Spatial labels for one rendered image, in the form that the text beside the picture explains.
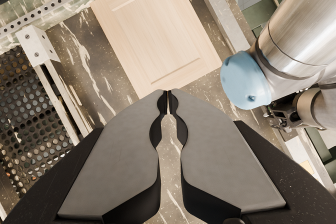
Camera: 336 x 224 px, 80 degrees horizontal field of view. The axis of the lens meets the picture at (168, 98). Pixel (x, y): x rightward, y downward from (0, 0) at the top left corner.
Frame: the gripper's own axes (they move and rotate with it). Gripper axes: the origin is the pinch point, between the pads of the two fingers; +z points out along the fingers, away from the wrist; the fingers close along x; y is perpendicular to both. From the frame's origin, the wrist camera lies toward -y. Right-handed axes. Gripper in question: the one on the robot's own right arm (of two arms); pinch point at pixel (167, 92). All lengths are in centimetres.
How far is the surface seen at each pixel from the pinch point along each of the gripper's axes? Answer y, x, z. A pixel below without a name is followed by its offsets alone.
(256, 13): 6, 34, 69
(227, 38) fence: 12, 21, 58
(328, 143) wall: 163, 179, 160
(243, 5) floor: 20, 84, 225
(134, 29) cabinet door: 8, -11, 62
